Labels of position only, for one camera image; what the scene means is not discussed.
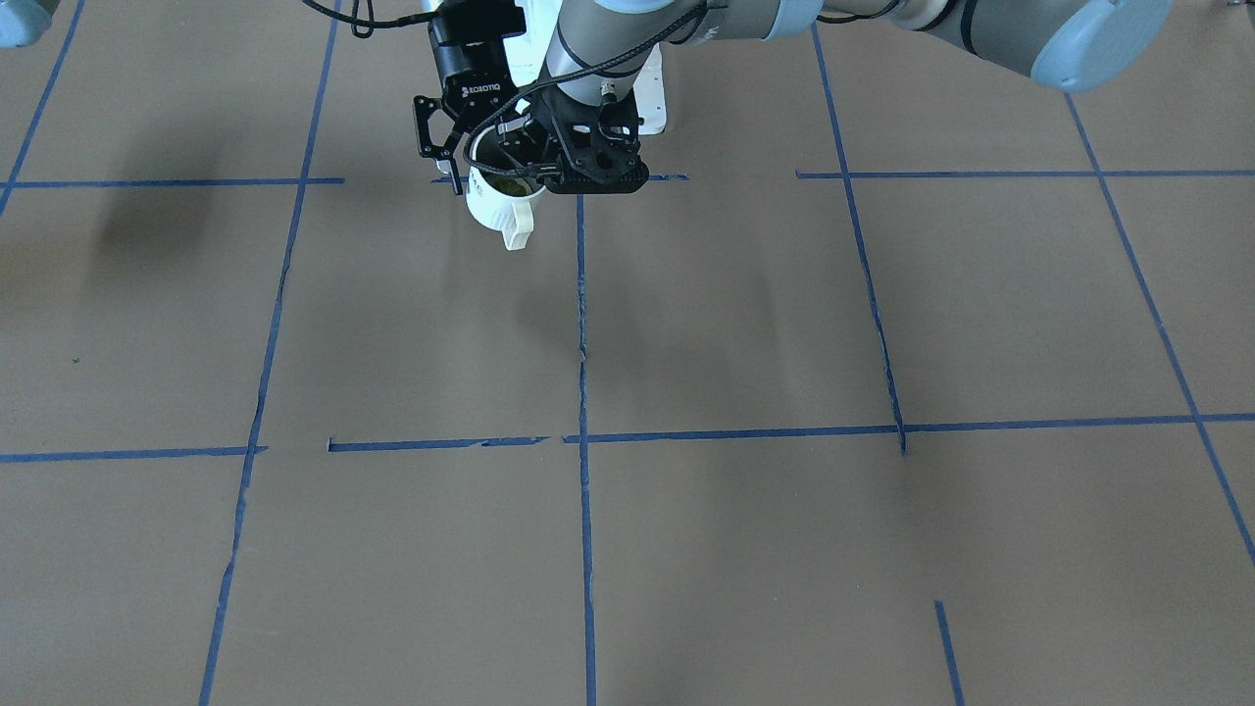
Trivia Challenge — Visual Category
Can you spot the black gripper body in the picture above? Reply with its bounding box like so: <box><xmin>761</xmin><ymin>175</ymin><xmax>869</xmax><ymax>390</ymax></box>
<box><xmin>430</xmin><ymin>38</ymin><xmax>520</xmax><ymax>124</ymax></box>
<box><xmin>530</xmin><ymin>87</ymin><xmax>641</xmax><ymax>148</ymax></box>

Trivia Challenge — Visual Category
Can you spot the white ribbed HOME mug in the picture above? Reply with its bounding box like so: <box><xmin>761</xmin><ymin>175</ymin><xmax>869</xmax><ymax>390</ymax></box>
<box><xmin>466</xmin><ymin>167</ymin><xmax>548</xmax><ymax>251</ymax></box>

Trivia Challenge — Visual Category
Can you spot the brown paper table cover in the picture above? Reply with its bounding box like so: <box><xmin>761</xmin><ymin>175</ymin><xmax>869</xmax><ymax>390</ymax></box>
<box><xmin>1</xmin><ymin>1</ymin><xmax>1252</xmax><ymax>705</ymax></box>

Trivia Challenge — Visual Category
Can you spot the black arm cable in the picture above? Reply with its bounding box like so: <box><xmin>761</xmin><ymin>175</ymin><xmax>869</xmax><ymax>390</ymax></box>
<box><xmin>299</xmin><ymin>0</ymin><xmax>442</xmax><ymax>38</ymax></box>
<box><xmin>461</xmin><ymin>0</ymin><xmax>707</xmax><ymax>158</ymax></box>

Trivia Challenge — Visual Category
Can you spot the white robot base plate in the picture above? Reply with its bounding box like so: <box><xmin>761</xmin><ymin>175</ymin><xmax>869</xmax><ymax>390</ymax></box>
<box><xmin>633</xmin><ymin>45</ymin><xmax>668</xmax><ymax>135</ymax></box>

